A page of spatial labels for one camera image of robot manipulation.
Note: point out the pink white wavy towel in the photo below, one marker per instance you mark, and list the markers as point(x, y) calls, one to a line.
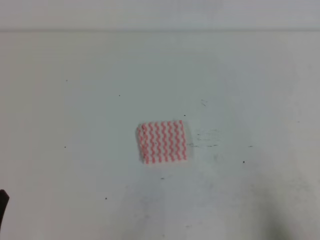
point(162, 141)

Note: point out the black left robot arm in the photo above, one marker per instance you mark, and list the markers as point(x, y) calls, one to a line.
point(4, 199)

